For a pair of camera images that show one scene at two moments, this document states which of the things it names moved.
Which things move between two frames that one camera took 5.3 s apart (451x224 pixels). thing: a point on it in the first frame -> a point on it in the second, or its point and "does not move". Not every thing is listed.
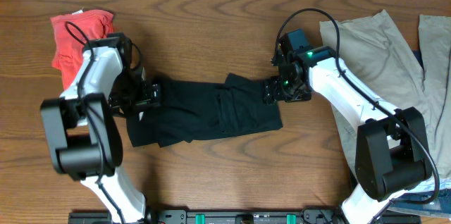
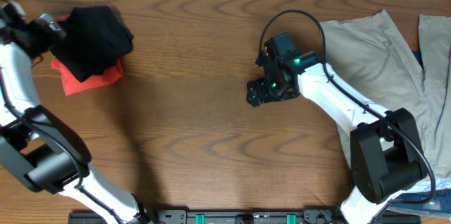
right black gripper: [270, 90] does not move
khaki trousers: [374, 48] does not move
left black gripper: [153, 94] -> [49, 29]
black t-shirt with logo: [190, 110] -> [96, 37]
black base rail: [239, 215] does not move
